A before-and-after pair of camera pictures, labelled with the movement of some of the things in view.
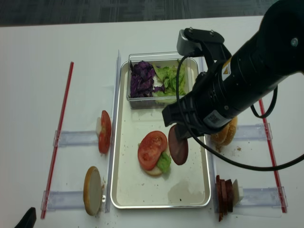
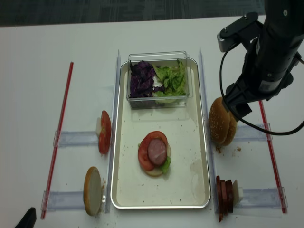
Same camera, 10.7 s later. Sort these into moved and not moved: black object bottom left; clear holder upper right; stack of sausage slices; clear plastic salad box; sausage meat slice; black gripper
Moved: sausage meat slice; black gripper
Not moved: clear plastic salad box; clear holder upper right; black object bottom left; stack of sausage slices
